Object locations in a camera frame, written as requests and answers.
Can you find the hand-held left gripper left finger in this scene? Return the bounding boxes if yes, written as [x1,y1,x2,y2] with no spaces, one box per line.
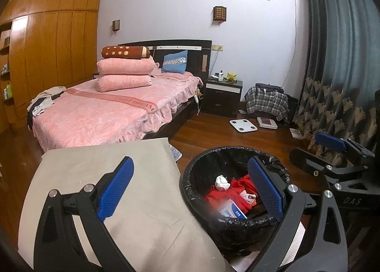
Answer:
[33,156,135,272]

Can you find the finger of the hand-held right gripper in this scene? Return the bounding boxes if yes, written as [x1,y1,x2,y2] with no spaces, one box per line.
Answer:
[289,147,375,191]
[315,132,380,169]

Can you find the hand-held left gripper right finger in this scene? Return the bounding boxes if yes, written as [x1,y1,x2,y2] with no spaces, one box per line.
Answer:
[247,156,348,272]

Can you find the pink wrapper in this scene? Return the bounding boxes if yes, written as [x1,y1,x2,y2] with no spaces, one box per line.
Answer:
[240,190,257,205]

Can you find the red cloth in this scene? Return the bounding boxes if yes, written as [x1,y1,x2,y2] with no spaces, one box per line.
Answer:
[206,177,259,210]

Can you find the white printed cardboard box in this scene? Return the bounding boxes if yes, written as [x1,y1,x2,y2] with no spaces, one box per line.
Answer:
[220,199,248,220]

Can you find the white tissue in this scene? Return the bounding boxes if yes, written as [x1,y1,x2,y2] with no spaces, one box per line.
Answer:
[215,175,231,192]

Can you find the trash bin with black bag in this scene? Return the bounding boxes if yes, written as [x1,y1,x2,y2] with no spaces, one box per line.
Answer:
[180,146,290,250]

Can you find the grey bathroom scale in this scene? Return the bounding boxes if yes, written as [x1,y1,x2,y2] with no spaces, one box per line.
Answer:
[257,117,278,129]

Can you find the white bathroom scale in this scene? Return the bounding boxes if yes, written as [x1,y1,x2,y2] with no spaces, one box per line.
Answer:
[229,118,257,133]

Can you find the grey quilted mat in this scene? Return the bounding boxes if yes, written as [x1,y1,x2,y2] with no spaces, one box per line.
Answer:
[169,146,182,162]

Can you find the plaid cloth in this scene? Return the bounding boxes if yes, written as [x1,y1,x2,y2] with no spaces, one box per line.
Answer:
[244,86,289,121]

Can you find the bed with pink bedspread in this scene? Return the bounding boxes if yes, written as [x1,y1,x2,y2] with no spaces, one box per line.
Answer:
[27,39,213,152]

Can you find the dark folded clothes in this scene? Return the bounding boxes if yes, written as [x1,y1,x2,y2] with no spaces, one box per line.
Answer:
[255,83,284,94]

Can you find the dark patterned curtain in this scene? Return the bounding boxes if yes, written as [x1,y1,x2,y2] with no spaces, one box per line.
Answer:
[292,0,380,172]

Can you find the dark nightstand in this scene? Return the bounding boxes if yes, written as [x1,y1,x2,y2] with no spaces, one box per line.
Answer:
[200,77,243,119]

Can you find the folded pink quilt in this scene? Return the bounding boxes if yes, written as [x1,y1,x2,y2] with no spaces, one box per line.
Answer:
[97,74,153,93]

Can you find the pile of clothes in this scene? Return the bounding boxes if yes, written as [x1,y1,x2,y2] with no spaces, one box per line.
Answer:
[27,86,66,116]

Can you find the stacked pink pillows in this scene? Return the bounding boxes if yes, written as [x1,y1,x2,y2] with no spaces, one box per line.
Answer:
[97,55,158,76]

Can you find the brown polka dot pillow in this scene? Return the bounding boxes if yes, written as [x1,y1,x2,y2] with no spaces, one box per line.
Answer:
[101,46,151,59]

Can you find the blue pillow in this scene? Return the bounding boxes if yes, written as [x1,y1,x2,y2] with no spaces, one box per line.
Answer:
[162,50,189,74]

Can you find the dark bed headboard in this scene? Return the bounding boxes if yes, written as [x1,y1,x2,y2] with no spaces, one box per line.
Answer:
[118,39,213,81]

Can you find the wooden wardrobe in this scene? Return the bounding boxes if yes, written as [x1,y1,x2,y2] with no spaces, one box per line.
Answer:
[0,0,101,125]

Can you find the large wooden wall lamp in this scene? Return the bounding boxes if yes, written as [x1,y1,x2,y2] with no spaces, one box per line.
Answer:
[213,5,227,24]

